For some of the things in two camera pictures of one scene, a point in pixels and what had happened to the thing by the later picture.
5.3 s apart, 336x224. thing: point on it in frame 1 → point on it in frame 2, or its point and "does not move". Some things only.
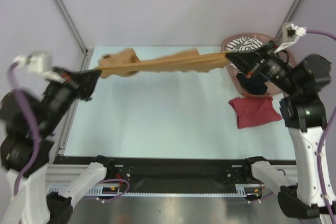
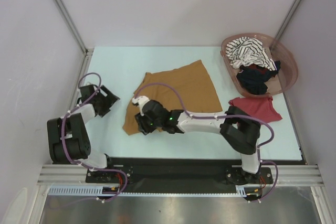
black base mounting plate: [176, 174] does not move
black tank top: [254, 85] does not move
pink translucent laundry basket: [272, 90] does not move
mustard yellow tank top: [127, 62] → [190, 81]
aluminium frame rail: [63, 174] does not move
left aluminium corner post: [87, 52] does not move
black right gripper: [248, 59] → [144, 127]
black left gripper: [86, 81] → [109, 99]
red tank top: [251, 111] does not move
